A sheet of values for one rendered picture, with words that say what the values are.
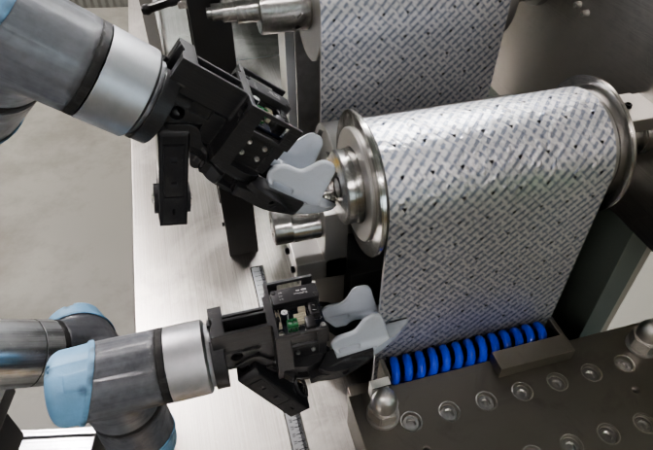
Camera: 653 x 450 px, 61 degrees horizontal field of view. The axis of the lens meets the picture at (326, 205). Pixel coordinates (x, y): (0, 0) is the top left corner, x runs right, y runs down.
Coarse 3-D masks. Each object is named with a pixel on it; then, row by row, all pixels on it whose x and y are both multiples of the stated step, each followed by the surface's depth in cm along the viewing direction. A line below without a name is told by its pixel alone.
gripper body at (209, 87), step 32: (192, 64) 41; (160, 96) 41; (192, 96) 43; (224, 96) 44; (256, 96) 47; (192, 128) 45; (224, 128) 46; (256, 128) 46; (288, 128) 45; (192, 160) 47; (224, 160) 46; (256, 160) 48
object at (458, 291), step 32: (576, 224) 59; (416, 256) 55; (448, 256) 56; (480, 256) 58; (512, 256) 59; (544, 256) 61; (576, 256) 63; (384, 288) 57; (416, 288) 58; (448, 288) 60; (480, 288) 62; (512, 288) 63; (544, 288) 65; (384, 320) 61; (416, 320) 62; (448, 320) 64; (480, 320) 66; (512, 320) 68; (544, 320) 70; (384, 352) 65
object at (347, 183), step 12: (336, 156) 53; (348, 156) 52; (336, 168) 53; (348, 168) 51; (360, 168) 52; (336, 180) 54; (348, 180) 51; (360, 180) 51; (336, 192) 55; (348, 192) 51; (360, 192) 51; (336, 204) 56; (348, 204) 52; (360, 204) 52; (348, 216) 53; (360, 216) 53
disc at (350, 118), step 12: (348, 120) 54; (360, 120) 50; (360, 132) 51; (336, 144) 60; (372, 144) 49; (372, 156) 48; (372, 168) 49; (384, 192) 48; (384, 204) 48; (384, 216) 49; (384, 228) 49; (360, 240) 58; (372, 240) 53; (384, 240) 50; (372, 252) 54
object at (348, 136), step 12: (612, 120) 55; (348, 132) 53; (348, 144) 54; (360, 144) 50; (360, 156) 51; (372, 180) 49; (384, 180) 50; (612, 180) 56; (372, 192) 50; (372, 204) 50; (372, 216) 50; (360, 228) 56; (372, 228) 51
